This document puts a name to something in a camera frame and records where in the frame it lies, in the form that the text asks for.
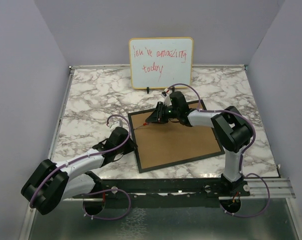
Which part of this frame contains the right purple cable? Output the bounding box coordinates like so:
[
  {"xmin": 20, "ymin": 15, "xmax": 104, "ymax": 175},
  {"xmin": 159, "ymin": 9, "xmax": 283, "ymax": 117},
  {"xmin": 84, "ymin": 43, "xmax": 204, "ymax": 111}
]
[{"xmin": 165, "ymin": 82, "xmax": 271, "ymax": 218}]

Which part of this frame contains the purple cable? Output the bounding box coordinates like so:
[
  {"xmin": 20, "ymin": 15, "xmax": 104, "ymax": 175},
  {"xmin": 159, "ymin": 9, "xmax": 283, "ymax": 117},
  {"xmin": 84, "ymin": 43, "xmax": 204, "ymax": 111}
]
[
  {"xmin": 165, "ymin": 82, "xmax": 271, "ymax": 218},
  {"xmin": 29, "ymin": 114, "xmax": 133, "ymax": 221}
]

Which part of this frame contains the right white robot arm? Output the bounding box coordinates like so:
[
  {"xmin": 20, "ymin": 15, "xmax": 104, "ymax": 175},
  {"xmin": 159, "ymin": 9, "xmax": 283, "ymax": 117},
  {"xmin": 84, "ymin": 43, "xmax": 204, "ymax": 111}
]
[{"xmin": 146, "ymin": 91, "xmax": 256, "ymax": 196}]

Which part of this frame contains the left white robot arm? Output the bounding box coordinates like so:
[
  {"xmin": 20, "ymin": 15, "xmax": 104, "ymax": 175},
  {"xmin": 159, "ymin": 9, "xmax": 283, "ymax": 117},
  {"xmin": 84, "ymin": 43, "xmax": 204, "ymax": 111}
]
[{"xmin": 21, "ymin": 126, "xmax": 136, "ymax": 215}]

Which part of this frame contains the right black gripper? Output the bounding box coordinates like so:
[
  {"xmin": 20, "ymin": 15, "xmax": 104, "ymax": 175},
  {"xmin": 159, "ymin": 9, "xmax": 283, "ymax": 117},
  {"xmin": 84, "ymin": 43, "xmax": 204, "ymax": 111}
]
[{"xmin": 146, "ymin": 102, "xmax": 179, "ymax": 125}]

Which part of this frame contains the yellow-framed whiteboard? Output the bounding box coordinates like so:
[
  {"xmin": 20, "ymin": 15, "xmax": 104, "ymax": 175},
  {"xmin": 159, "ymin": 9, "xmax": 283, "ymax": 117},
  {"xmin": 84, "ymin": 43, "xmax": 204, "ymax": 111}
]
[{"xmin": 129, "ymin": 37, "xmax": 194, "ymax": 90}]

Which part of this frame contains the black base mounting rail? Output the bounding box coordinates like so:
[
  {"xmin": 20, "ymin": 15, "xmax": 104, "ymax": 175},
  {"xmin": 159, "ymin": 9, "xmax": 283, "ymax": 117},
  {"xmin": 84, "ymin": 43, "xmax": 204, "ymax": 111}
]
[{"xmin": 75, "ymin": 178, "xmax": 250, "ymax": 209}]

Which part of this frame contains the black whiteboard stand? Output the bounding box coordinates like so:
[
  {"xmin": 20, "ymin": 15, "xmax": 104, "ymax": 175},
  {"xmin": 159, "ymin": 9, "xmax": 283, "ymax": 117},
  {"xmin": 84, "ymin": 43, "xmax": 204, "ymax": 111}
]
[{"xmin": 146, "ymin": 86, "xmax": 175, "ymax": 94}]

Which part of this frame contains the black picture frame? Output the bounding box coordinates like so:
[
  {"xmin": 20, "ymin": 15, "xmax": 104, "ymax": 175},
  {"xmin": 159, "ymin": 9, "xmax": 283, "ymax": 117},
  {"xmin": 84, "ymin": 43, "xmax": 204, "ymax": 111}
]
[{"xmin": 128, "ymin": 109, "xmax": 224, "ymax": 173}]

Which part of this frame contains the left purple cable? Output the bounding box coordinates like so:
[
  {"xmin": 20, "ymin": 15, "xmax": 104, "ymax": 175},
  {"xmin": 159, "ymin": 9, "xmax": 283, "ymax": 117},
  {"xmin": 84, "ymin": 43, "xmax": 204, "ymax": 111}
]
[{"xmin": 29, "ymin": 114, "xmax": 133, "ymax": 221}]

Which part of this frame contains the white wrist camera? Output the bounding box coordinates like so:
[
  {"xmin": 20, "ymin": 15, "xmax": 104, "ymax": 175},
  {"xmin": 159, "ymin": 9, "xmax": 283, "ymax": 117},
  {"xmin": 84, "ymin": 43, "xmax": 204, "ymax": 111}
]
[
  {"xmin": 161, "ymin": 88, "xmax": 171, "ymax": 106},
  {"xmin": 107, "ymin": 120, "xmax": 123, "ymax": 130}
]

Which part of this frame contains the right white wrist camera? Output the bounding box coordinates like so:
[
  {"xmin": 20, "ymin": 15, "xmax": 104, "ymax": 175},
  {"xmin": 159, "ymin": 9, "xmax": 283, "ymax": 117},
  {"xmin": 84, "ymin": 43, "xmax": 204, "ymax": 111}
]
[{"xmin": 161, "ymin": 88, "xmax": 171, "ymax": 106}]

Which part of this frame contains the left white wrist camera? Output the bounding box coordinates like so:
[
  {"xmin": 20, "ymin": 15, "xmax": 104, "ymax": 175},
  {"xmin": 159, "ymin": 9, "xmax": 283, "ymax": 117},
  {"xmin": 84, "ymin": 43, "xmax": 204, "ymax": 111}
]
[{"xmin": 107, "ymin": 120, "xmax": 123, "ymax": 130}]

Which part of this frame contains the aluminium table edge rail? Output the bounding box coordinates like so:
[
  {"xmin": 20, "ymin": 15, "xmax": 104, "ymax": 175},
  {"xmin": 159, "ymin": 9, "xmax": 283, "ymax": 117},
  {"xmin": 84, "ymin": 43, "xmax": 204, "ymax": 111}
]
[{"xmin": 47, "ymin": 66, "xmax": 74, "ymax": 160}]

